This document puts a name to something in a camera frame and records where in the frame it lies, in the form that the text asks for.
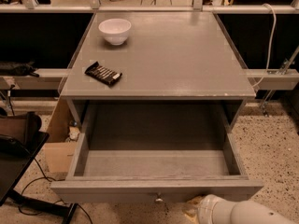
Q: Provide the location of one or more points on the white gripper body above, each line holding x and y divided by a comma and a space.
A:
205, 209

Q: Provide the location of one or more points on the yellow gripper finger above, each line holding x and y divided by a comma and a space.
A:
195, 200
192, 218

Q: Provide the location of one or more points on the grey top drawer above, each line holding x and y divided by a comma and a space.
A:
155, 153

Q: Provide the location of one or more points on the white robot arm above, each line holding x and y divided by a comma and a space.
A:
247, 212

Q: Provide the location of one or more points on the grey drawer cabinet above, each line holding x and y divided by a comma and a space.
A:
153, 77

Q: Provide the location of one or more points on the cardboard box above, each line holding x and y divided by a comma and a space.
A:
58, 152

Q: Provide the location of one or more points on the black snack bar packet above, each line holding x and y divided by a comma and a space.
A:
103, 74

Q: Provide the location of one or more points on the black side table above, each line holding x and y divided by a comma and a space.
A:
12, 169

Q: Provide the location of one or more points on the white ceramic bowl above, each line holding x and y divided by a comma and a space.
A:
115, 31

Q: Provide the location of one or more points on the brown bag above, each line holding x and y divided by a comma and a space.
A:
19, 129

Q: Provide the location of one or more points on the metal railing frame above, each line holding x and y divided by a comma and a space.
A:
149, 6

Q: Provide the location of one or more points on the black cloth on rail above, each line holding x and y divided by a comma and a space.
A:
17, 69

